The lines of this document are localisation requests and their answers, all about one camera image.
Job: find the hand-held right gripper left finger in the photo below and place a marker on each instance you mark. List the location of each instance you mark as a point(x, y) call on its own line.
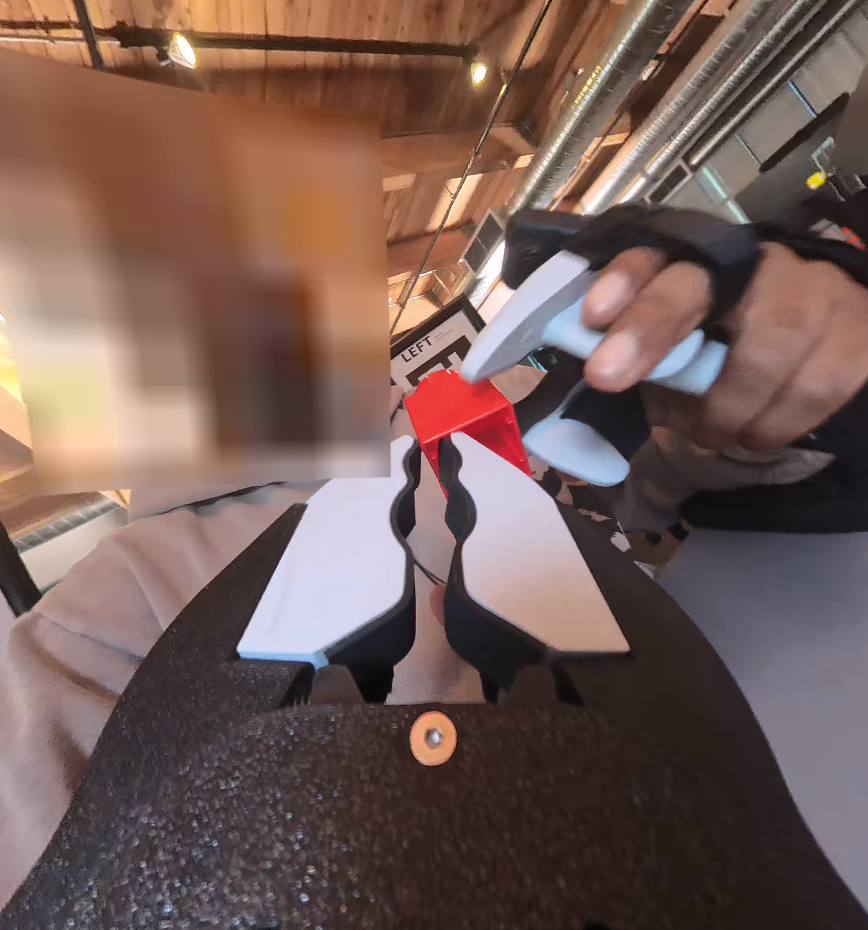
point(332, 574)

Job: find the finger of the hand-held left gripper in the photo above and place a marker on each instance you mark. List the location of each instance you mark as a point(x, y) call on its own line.
point(528, 320)

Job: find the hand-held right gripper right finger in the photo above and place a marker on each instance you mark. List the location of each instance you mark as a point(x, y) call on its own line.
point(536, 574)

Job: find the red plastic block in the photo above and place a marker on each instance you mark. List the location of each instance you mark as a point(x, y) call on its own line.
point(463, 410)

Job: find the person's right hand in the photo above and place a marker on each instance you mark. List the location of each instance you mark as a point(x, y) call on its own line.
point(440, 601)

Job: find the person's left hand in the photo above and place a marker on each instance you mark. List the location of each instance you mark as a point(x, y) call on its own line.
point(804, 349)

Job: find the black framed marker sign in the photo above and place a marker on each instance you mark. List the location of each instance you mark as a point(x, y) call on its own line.
point(434, 349)

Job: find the ceiling spot lamp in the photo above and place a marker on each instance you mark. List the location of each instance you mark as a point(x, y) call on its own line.
point(479, 72)
point(180, 49)

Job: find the black lighting track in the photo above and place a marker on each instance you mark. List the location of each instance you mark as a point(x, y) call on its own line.
point(332, 47)

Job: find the silver ventilation duct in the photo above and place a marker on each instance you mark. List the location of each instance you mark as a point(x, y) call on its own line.
point(732, 80)
point(601, 94)

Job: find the black metal frame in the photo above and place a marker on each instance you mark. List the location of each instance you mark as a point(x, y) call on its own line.
point(2, 552)

